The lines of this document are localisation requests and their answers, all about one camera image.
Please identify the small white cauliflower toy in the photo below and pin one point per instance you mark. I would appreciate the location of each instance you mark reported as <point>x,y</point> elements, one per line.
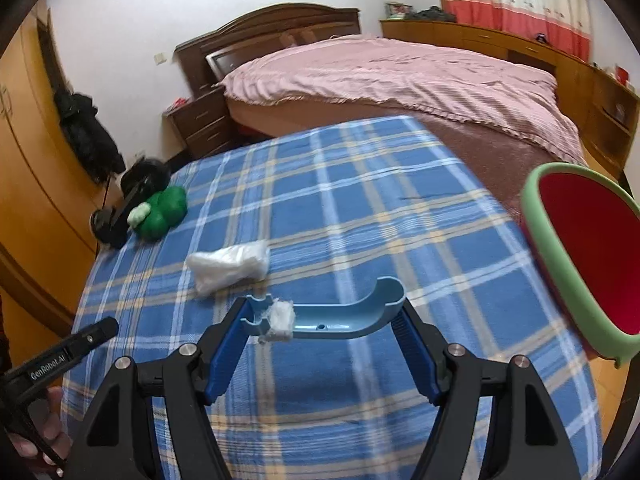
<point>137,213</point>

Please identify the wooden cabinet row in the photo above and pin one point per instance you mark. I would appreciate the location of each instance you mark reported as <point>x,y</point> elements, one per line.
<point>480,35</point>

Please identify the red packets on nightstand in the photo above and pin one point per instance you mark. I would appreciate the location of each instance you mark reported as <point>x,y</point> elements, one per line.
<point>178,104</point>

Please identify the dark wooden bed headboard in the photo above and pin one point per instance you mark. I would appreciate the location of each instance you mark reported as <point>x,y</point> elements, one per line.
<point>260,25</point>

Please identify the white and blue sock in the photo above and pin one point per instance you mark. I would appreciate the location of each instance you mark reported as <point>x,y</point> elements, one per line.
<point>225,265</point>

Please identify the black jacket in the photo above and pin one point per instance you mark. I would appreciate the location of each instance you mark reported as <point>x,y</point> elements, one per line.
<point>85,135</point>

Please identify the green pumpkin toy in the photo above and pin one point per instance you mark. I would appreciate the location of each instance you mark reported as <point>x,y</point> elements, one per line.
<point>167,207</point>

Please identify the person's left hand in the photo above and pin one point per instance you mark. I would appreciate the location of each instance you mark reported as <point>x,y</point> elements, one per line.
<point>55,420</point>

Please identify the light blue plastic piece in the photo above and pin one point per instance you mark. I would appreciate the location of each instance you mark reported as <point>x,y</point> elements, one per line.
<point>345,315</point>

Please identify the red cup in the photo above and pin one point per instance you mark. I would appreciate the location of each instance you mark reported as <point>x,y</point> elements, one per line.
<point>622,75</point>

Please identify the dark shelf ornament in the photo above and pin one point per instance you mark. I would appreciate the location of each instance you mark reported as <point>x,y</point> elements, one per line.
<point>620,112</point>

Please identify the wooden wardrobe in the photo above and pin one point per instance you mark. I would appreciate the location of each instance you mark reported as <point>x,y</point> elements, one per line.
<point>30,160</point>

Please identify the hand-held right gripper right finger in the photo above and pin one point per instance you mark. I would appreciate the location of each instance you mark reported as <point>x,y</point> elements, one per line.
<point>417,355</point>

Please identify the dark clothes pile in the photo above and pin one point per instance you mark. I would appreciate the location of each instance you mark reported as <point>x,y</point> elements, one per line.
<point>432,14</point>

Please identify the wall light switch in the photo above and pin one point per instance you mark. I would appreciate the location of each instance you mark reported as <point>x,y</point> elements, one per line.
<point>160,58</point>

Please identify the blue plaid tablecloth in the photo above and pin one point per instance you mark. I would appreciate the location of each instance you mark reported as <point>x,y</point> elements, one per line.
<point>350,210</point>

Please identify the white tissue scrap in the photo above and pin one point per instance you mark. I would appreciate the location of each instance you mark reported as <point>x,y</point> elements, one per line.
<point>277,317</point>

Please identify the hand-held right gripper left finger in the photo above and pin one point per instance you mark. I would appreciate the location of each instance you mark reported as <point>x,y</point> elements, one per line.
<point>225,360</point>

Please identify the red bucket with green rim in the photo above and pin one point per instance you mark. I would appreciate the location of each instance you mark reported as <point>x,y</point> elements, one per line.
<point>590,240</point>

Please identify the bed with pink cover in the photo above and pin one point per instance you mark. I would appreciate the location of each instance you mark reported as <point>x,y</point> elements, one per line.
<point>400,75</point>

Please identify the dark wooden nightstand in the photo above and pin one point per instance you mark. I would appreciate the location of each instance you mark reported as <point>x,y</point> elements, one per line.
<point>202,120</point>

